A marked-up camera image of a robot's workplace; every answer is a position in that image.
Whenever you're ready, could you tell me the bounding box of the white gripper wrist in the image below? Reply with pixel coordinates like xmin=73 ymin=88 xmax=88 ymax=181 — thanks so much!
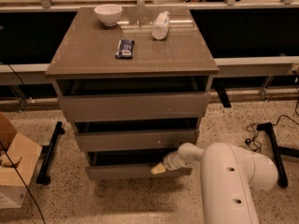
xmin=150 ymin=151 xmax=186 ymax=175

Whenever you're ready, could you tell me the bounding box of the grey bottom drawer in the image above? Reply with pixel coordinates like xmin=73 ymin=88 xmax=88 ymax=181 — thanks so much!
xmin=86 ymin=148 xmax=192 ymax=180

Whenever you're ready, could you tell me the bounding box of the grey drawer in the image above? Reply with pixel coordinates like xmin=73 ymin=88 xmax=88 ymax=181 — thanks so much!
xmin=75 ymin=129 xmax=199 ymax=152
xmin=59 ymin=92 xmax=209 ymax=122
xmin=86 ymin=148 xmax=192 ymax=180

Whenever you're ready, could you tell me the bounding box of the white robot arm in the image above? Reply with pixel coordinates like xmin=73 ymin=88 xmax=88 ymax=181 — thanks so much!
xmin=150 ymin=143 xmax=278 ymax=224

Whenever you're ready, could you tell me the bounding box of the grey middle drawer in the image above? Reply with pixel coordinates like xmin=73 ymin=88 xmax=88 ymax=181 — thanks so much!
xmin=75 ymin=129 xmax=199 ymax=152

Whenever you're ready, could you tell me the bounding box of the grey top drawer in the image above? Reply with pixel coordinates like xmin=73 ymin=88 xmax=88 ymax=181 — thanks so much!
xmin=59 ymin=92 xmax=209 ymax=122

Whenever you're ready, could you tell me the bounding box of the grey drawer cabinet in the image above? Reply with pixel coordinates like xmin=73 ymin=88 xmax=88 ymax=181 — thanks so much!
xmin=45 ymin=6 xmax=220 ymax=176

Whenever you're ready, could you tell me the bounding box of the open cardboard box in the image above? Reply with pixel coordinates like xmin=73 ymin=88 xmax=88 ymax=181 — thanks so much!
xmin=0 ymin=113 xmax=42 ymax=209

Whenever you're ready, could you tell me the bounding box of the black left stand foot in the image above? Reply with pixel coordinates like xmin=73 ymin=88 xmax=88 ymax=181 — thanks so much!
xmin=36 ymin=121 xmax=64 ymax=185

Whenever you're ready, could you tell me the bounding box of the black stand foot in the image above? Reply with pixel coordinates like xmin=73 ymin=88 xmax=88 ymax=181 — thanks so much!
xmin=257 ymin=122 xmax=299 ymax=188
xmin=36 ymin=121 xmax=64 ymax=185

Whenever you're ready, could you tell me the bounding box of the black right stand foot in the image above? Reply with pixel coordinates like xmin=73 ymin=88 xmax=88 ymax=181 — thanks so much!
xmin=257 ymin=122 xmax=299 ymax=188

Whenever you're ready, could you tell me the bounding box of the white bowl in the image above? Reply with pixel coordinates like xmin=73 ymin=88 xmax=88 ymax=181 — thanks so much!
xmin=94 ymin=4 xmax=122 ymax=26

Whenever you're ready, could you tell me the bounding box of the black tangled cable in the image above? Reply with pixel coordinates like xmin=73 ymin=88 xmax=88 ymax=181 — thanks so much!
xmin=239 ymin=114 xmax=299 ymax=154

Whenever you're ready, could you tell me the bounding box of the black thin left cable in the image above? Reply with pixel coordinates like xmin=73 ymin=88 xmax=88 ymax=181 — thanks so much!
xmin=0 ymin=54 xmax=47 ymax=224

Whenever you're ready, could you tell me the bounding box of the metal railing frame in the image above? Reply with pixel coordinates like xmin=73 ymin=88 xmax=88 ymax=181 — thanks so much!
xmin=0 ymin=0 xmax=299 ymax=77

